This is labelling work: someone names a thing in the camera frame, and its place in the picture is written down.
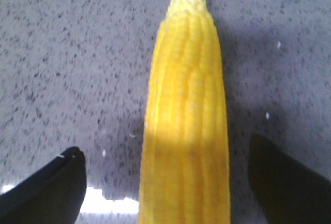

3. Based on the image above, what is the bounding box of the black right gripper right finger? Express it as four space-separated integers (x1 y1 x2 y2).
248 134 330 223

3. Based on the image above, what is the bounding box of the yellow corn cob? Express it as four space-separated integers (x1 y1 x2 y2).
137 0 231 223

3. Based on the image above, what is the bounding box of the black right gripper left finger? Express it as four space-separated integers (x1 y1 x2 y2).
1 146 86 223

